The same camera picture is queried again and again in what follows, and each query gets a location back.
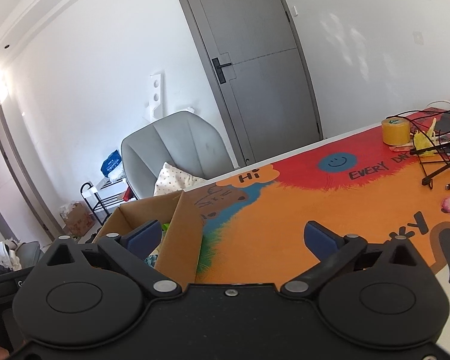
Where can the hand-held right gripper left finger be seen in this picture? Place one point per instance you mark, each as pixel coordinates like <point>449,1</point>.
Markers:
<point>144,238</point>

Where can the blue snack packet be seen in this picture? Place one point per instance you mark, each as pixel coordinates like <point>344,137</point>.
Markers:
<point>152,259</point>

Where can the yellow plastic toy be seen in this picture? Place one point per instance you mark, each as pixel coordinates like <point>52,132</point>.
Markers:
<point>423,140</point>

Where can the blue plastic bag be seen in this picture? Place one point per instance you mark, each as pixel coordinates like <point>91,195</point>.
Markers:
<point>110,165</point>

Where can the black metal shoe rack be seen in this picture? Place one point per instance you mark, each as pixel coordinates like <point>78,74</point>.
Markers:
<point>110,199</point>

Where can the small bright green snack packet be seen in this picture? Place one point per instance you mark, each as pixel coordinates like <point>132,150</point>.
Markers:
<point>167,227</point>

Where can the white clothes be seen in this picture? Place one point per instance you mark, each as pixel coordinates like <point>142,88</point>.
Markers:
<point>2,255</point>

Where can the grey sofa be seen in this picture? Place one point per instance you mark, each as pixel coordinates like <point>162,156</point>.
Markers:
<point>28,253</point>

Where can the colourful printed table mat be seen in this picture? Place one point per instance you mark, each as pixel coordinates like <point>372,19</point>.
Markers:
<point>285,210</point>

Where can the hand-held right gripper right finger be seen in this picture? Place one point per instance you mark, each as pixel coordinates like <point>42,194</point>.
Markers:
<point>322,242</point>

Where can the red bag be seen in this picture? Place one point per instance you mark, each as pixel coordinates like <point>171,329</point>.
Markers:
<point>128,195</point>

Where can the white foam board with holes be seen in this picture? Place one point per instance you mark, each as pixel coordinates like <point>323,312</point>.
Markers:
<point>150,112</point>

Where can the white dotted pillow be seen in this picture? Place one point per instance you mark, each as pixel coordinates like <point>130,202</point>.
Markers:
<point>172,180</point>

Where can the yellow tape roll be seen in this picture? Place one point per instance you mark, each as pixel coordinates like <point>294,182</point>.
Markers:
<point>395,133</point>

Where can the white wall socket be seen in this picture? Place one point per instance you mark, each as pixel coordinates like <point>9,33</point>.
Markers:
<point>418,37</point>

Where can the brown cardboard box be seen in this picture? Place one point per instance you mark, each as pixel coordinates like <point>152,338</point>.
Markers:
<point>77,219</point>

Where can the grey upholstered chair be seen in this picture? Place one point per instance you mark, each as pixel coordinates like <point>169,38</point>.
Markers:
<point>187,146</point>

